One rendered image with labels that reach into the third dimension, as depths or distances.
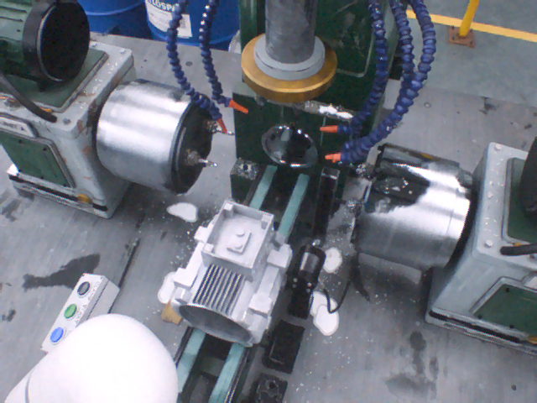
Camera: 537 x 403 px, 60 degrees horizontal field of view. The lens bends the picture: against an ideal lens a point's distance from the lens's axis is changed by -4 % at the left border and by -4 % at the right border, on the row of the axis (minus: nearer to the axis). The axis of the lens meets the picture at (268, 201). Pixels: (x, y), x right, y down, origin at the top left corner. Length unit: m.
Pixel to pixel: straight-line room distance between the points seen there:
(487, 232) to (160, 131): 0.69
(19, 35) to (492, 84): 2.65
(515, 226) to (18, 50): 1.05
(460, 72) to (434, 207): 2.24
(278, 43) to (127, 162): 0.46
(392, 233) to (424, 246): 0.07
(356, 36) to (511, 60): 2.40
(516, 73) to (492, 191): 2.34
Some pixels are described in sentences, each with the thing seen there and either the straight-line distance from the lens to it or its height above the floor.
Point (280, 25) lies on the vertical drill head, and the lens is 0.85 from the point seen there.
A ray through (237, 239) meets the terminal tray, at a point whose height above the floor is 1.13.
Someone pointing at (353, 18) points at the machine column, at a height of 1.32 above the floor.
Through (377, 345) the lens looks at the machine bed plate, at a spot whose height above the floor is 0.80.
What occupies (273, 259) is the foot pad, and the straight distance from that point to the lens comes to 0.96.
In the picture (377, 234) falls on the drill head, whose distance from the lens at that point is 1.01.
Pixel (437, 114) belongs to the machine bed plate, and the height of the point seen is 0.80.
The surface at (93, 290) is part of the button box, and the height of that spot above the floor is 1.08.
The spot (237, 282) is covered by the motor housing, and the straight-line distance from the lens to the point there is 0.91.
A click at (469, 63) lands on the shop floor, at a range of 3.28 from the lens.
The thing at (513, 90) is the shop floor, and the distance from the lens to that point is 3.22.
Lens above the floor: 1.93
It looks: 56 degrees down
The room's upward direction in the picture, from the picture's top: 1 degrees clockwise
